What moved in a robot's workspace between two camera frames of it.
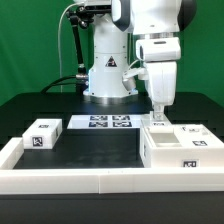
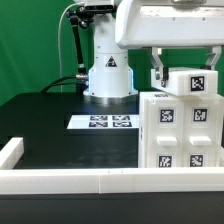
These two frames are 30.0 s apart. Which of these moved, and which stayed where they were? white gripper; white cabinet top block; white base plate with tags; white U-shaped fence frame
Moved: white cabinet top block; white gripper
Stayed: white U-shaped fence frame; white base plate with tags
